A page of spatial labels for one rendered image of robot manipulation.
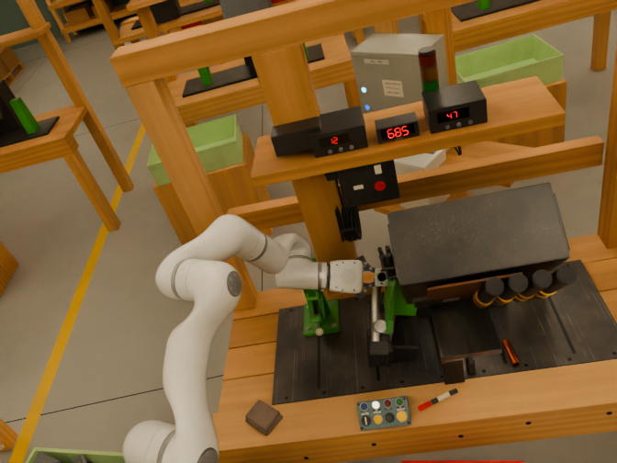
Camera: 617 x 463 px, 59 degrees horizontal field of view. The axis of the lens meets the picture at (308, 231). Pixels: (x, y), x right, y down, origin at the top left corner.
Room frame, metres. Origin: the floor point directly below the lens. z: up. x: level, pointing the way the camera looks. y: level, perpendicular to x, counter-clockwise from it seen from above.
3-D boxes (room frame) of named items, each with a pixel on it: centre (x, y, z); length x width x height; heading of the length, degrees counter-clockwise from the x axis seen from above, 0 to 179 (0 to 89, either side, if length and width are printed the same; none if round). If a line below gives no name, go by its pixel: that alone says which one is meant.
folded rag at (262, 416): (1.05, 0.31, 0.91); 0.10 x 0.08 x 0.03; 38
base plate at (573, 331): (1.19, -0.30, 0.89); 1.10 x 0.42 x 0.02; 78
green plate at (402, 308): (1.15, -0.21, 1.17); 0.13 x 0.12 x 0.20; 78
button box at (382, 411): (0.94, -0.05, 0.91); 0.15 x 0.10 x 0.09; 78
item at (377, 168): (1.42, -0.23, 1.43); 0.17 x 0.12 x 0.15; 78
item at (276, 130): (1.47, -0.06, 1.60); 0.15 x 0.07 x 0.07; 78
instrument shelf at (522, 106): (1.45, -0.35, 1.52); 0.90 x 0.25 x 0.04; 78
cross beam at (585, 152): (1.55, -0.37, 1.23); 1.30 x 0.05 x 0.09; 78
